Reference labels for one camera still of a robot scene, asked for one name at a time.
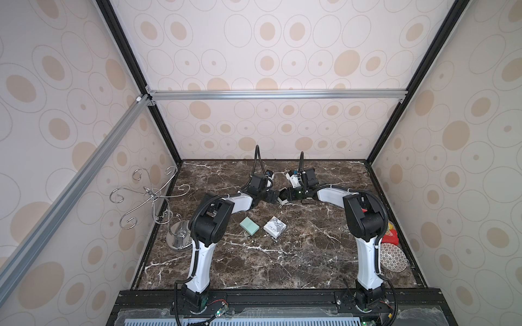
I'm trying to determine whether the silver wire jewelry stand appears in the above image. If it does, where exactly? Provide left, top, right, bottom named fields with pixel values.
left=109, top=166, right=192, bottom=251

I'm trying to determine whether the horizontal aluminium rail back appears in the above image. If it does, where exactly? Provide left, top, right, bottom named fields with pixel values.
left=150, top=88, right=408, bottom=101

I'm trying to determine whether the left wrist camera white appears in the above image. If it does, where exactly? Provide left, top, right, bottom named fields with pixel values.
left=265, top=170, right=274, bottom=189

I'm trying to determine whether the black corrugated cable left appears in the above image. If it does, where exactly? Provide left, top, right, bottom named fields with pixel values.
left=244, top=145, right=270, bottom=190

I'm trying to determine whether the red snack bag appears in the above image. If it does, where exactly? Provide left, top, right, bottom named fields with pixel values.
left=381, top=221, right=400, bottom=246

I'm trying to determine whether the mint green box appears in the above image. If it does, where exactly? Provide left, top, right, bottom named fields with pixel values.
left=240, top=217, right=260, bottom=236

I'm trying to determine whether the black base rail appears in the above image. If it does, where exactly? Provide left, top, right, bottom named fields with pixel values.
left=107, top=288, right=457, bottom=325

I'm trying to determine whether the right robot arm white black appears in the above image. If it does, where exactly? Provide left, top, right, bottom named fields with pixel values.
left=279, top=168, right=389, bottom=311

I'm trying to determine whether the white gift box grey bow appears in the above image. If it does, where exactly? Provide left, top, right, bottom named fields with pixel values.
left=263, top=216, right=287, bottom=239

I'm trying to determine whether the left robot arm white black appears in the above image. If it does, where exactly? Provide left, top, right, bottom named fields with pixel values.
left=181, top=170, right=278, bottom=311

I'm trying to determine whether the white lift-off box base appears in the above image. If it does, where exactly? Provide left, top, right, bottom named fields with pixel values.
left=277, top=188, right=291, bottom=205

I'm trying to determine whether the diagonal aluminium rail left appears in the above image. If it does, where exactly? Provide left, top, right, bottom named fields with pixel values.
left=1, top=94, right=152, bottom=304

